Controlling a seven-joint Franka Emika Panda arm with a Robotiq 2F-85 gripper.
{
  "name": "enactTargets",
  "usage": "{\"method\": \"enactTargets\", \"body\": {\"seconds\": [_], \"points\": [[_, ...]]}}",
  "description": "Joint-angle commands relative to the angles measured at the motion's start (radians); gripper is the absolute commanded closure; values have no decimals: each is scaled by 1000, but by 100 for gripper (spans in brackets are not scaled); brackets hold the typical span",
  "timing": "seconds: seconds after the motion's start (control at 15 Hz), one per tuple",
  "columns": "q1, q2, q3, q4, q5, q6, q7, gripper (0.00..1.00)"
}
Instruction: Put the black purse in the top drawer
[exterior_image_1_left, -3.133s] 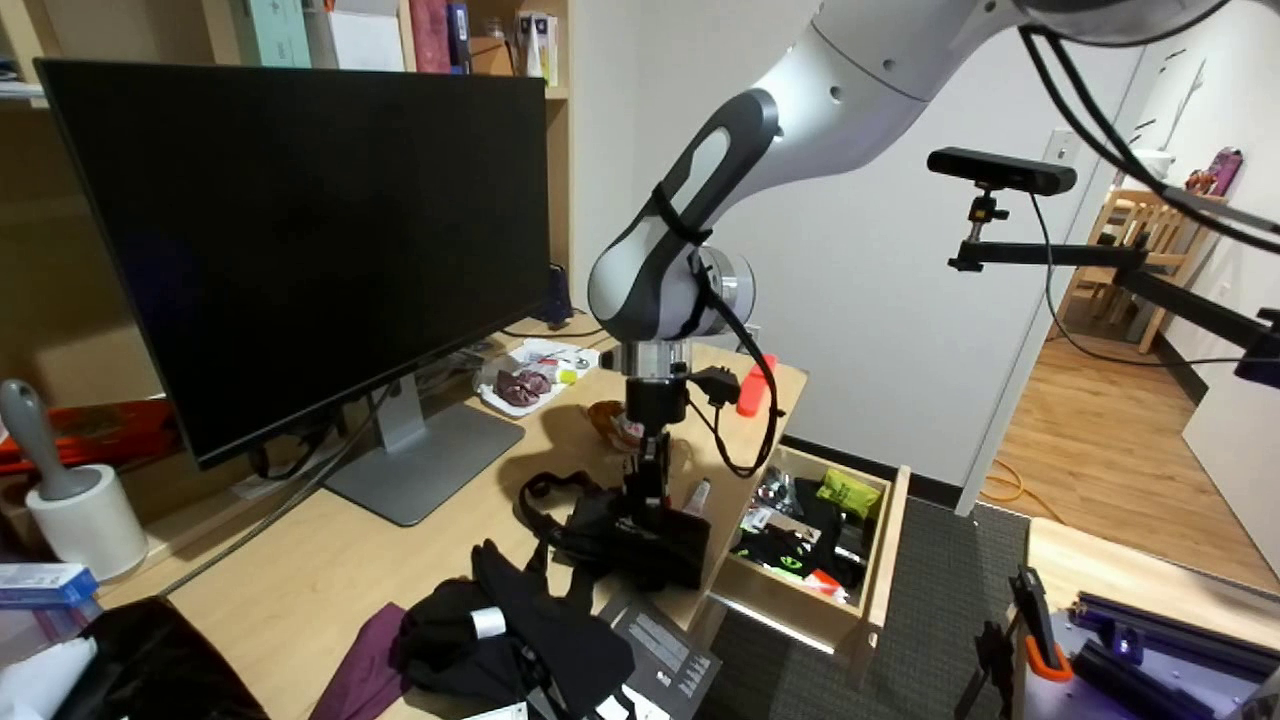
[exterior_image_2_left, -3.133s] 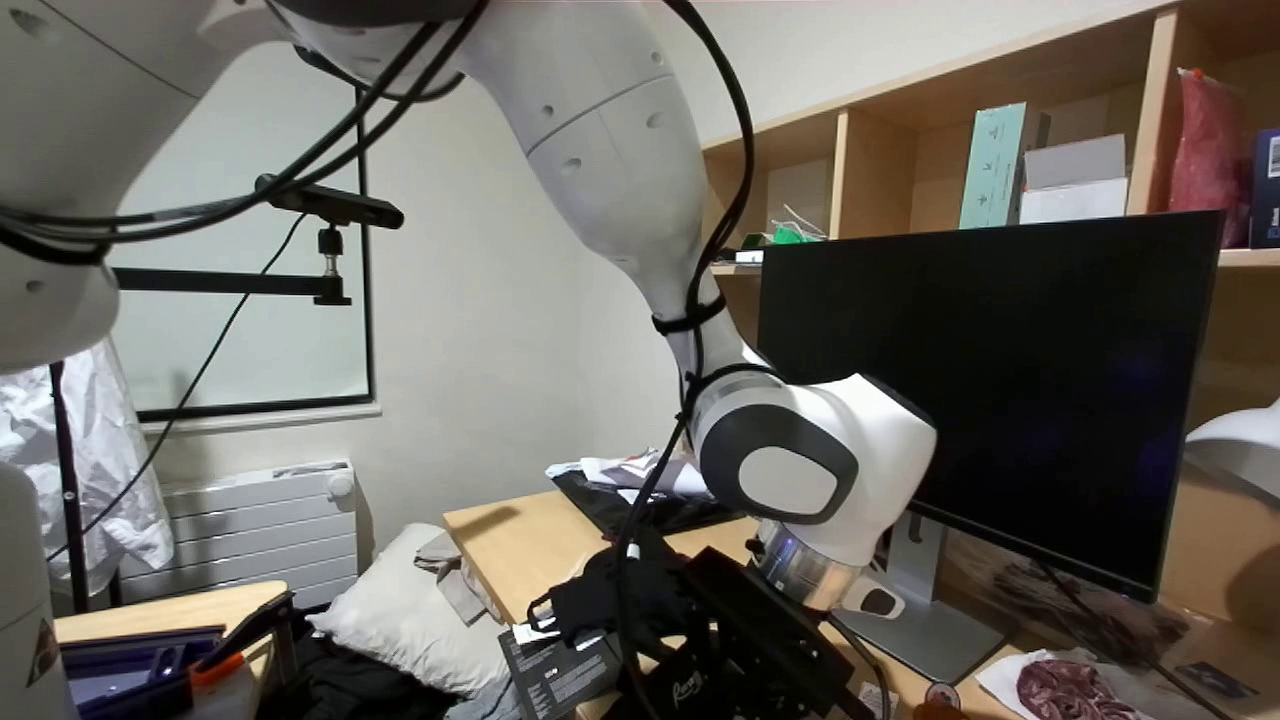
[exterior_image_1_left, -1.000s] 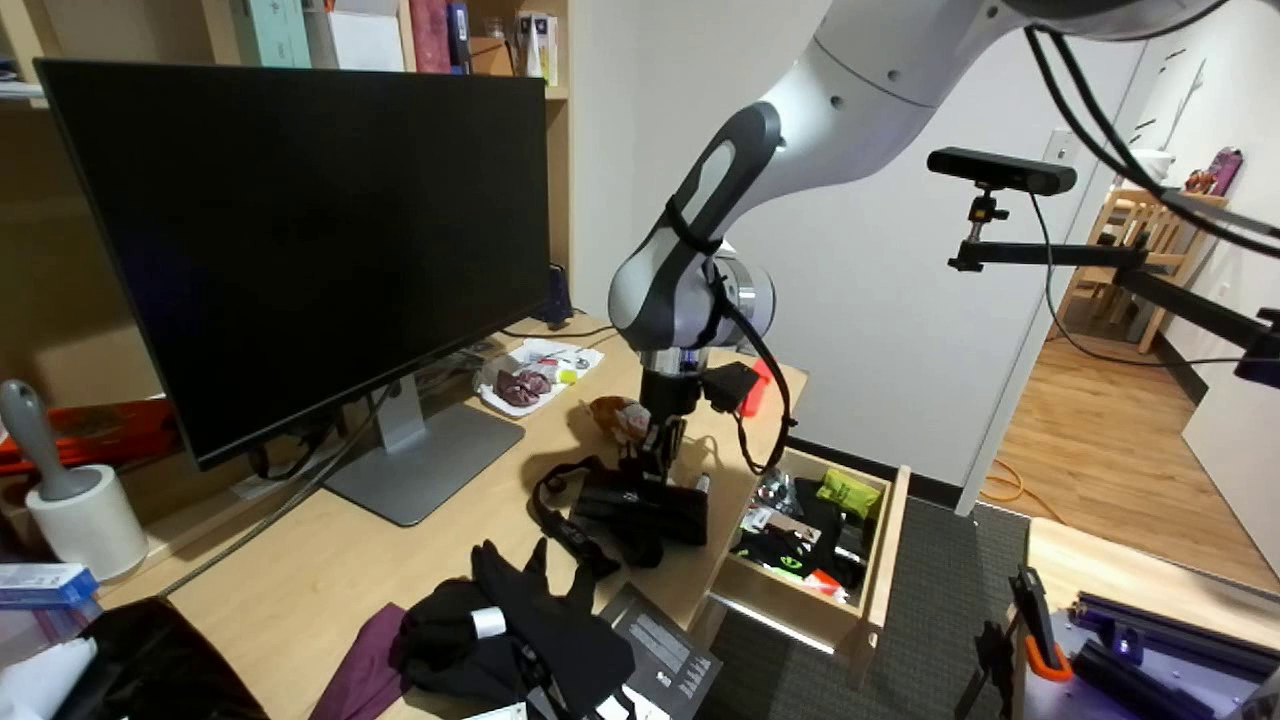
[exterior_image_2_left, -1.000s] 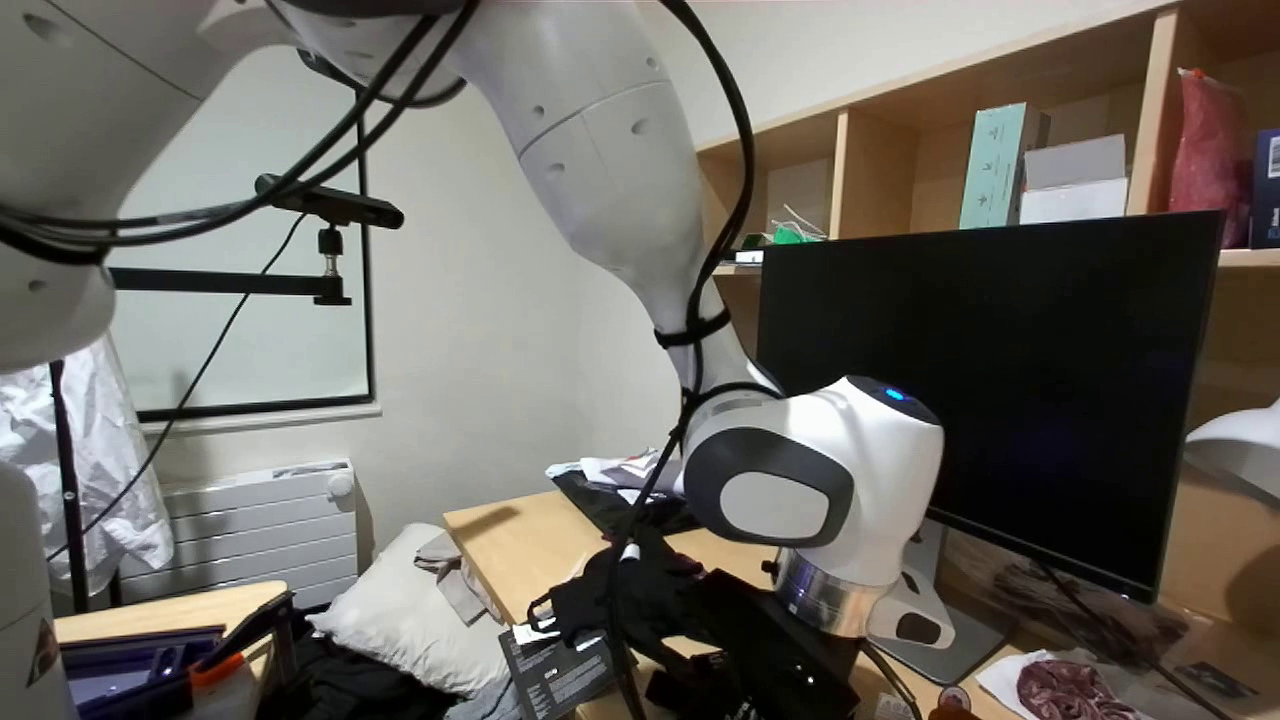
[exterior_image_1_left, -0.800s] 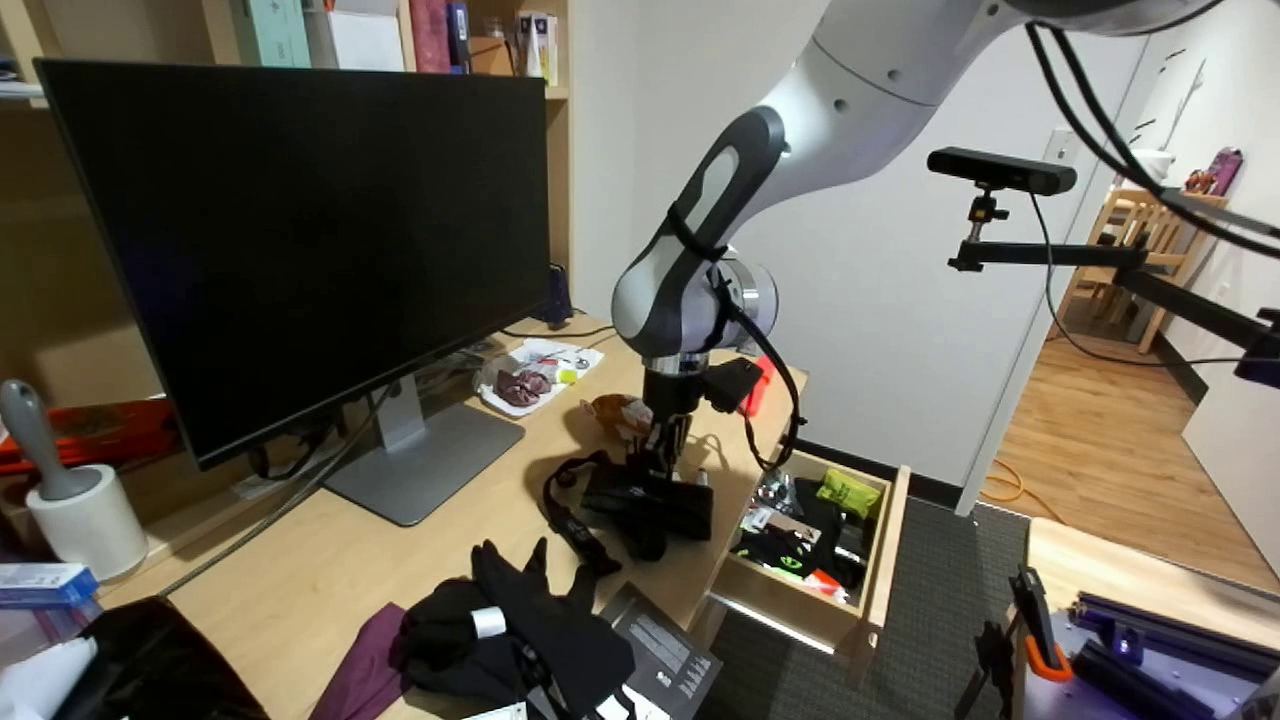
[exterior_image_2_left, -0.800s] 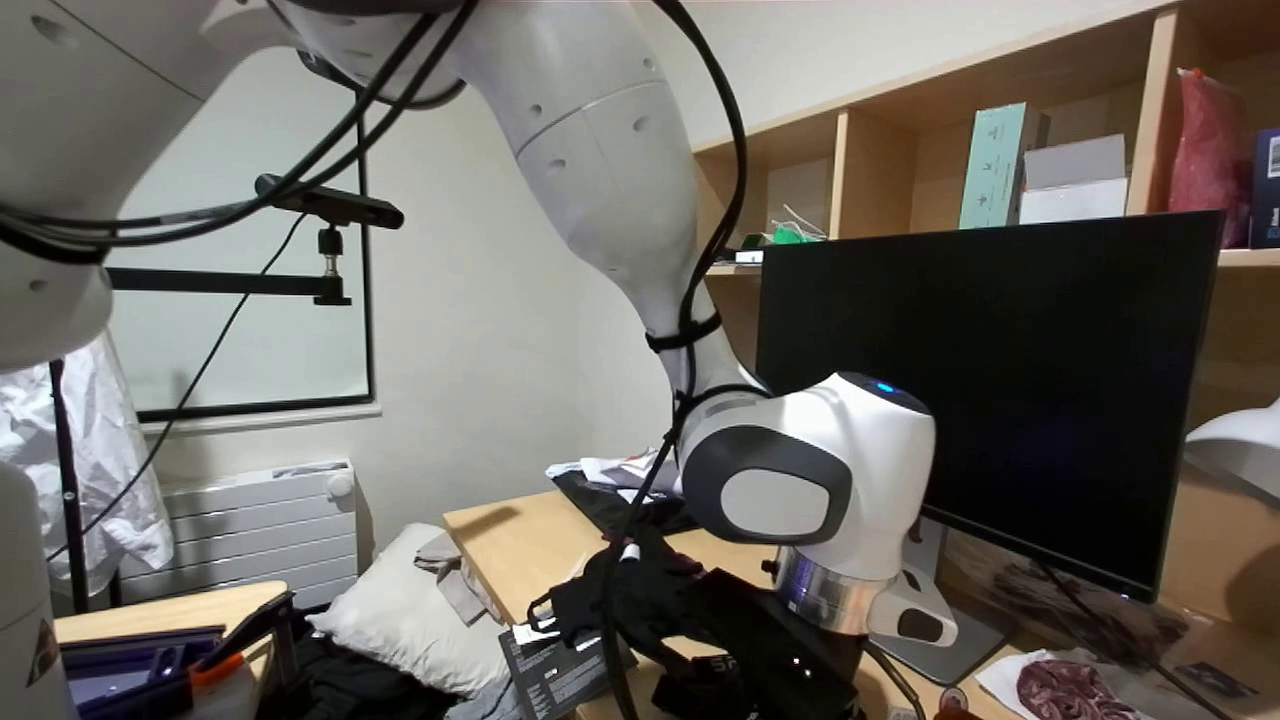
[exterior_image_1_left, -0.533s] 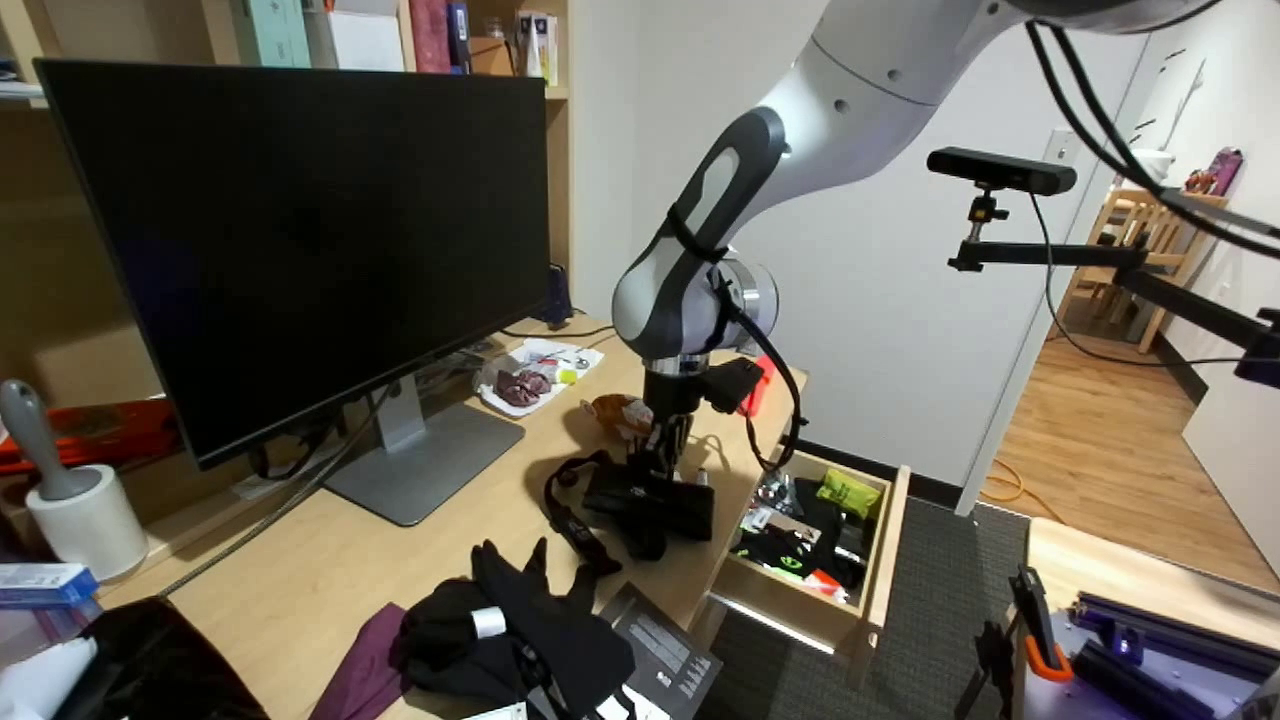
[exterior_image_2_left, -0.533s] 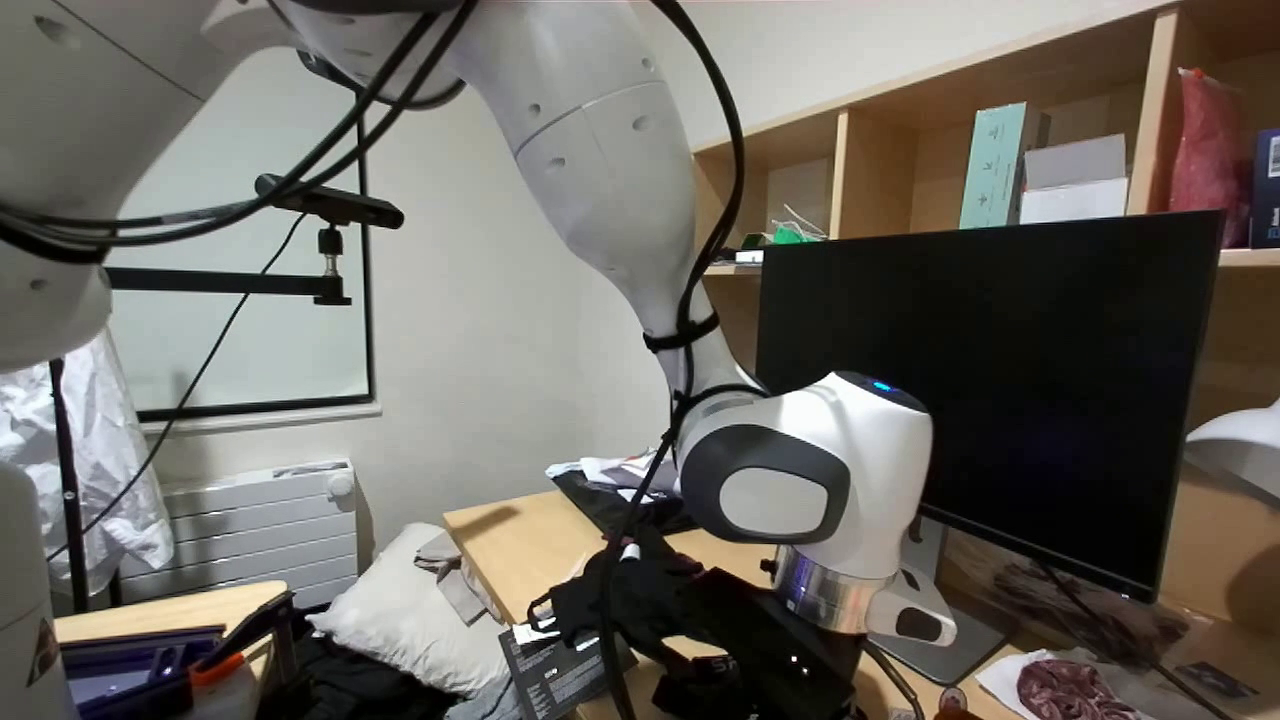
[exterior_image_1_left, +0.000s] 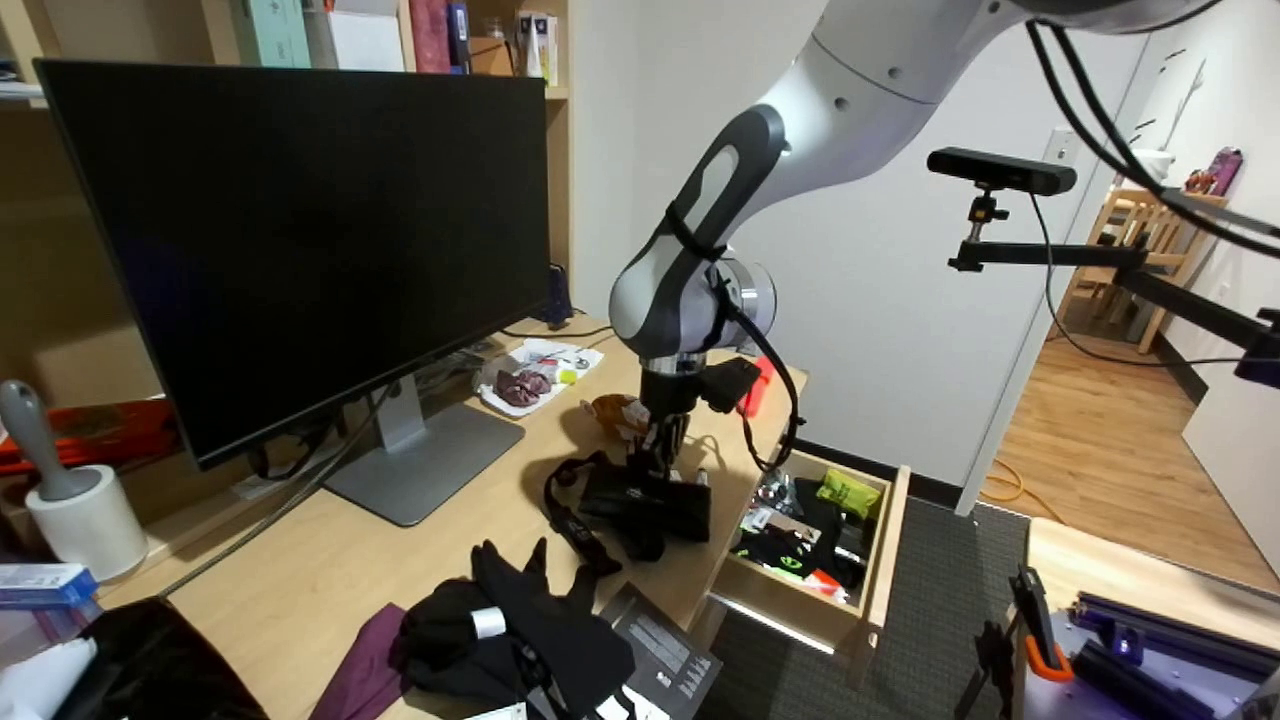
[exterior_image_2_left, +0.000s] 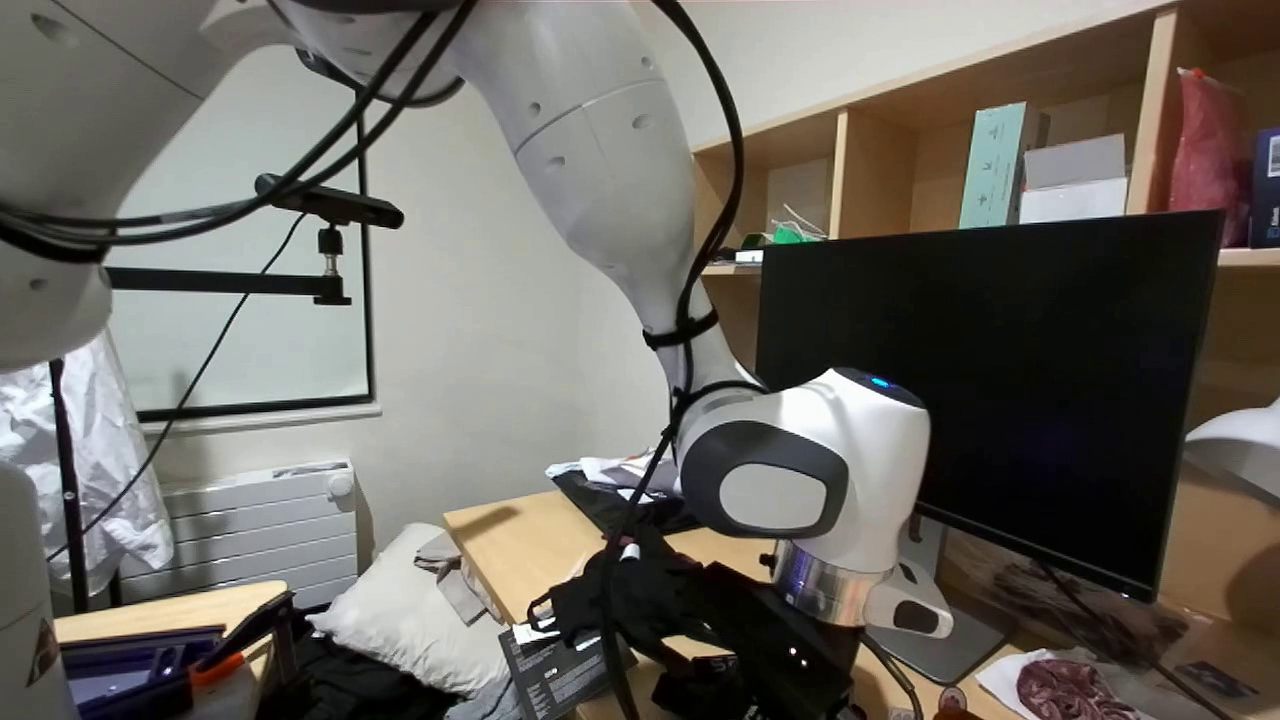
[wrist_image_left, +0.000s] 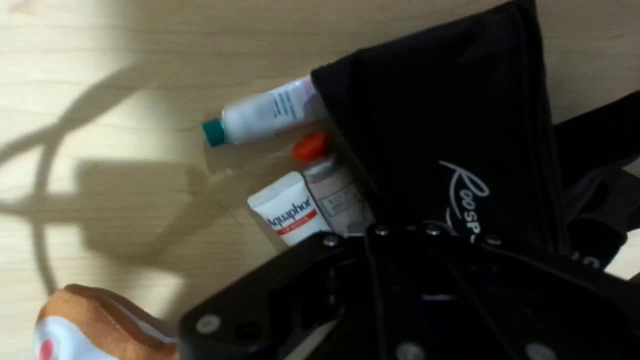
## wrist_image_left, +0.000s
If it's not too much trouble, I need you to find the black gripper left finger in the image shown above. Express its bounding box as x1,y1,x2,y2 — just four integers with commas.
176,228,376,360

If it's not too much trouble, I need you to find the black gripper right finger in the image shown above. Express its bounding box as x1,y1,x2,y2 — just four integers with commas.
397,219,640,360

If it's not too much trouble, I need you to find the black RooSport purse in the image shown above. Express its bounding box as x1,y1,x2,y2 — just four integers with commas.
307,0,568,257

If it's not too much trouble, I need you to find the white Aquaphor tube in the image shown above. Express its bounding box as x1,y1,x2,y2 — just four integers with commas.
243,169,334,249

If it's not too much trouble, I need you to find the small bottle orange cap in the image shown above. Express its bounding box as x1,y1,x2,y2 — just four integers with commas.
289,130,376,237

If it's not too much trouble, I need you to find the orange white plush toy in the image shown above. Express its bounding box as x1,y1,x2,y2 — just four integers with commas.
32,282,183,360

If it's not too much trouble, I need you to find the white tube teal cap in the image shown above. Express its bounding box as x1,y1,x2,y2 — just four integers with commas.
200,72,330,149

